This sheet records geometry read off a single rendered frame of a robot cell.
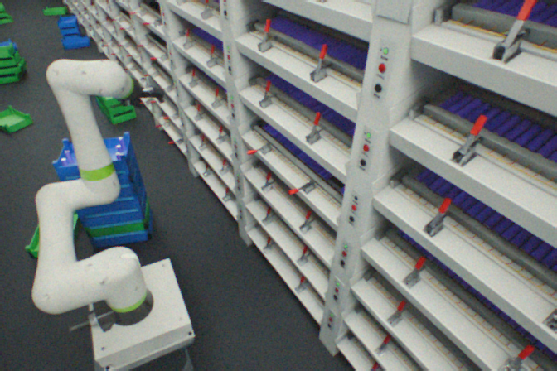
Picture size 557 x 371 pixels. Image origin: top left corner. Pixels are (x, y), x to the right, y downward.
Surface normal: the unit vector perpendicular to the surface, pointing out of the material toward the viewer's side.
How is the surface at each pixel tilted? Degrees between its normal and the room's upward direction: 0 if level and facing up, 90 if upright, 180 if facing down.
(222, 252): 0
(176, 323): 2
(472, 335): 17
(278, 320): 0
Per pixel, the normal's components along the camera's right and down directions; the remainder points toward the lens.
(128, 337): 0.04, -0.77
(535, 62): -0.24, -0.63
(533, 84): -0.80, 0.55
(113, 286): 0.43, 0.57
